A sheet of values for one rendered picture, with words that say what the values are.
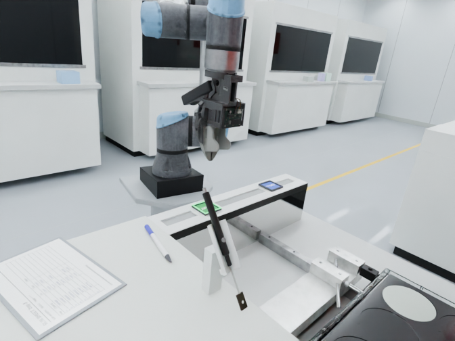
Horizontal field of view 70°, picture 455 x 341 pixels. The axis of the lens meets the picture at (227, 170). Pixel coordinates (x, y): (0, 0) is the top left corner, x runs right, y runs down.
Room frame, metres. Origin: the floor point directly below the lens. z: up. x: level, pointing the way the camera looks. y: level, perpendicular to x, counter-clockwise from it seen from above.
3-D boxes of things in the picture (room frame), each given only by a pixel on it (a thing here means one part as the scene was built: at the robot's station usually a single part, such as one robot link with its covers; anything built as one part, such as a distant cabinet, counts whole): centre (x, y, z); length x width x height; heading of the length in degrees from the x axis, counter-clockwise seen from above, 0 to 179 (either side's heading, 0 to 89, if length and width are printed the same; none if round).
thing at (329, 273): (0.62, -0.26, 0.89); 0.08 x 0.03 x 0.03; 45
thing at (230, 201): (0.84, -0.04, 0.89); 0.55 x 0.09 x 0.14; 135
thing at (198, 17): (0.84, 0.07, 1.40); 0.11 x 0.11 x 0.08; 8
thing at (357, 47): (7.57, -2.41, 1.00); 1.80 x 1.08 x 2.00; 135
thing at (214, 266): (0.44, 0.00, 1.03); 0.06 x 0.04 x 0.13; 45
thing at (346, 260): (0.68, -0.31, 0.89); 0.08 x 0.03 x 0.03; 45
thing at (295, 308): (0.56, -0.20, 0.87); 0.36 x 0.08 x 0.03; 135
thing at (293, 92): (6.01, -0.86, 1.00); 1.80 x 1.08 x 2.00; 135
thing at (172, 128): (1.18, 0.21, 1.05); 0.13 x 0.12 x 0.14; 98
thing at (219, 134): (0.75, 0.02, 1.14); 0.06 x 0.03 x 0.09; 45
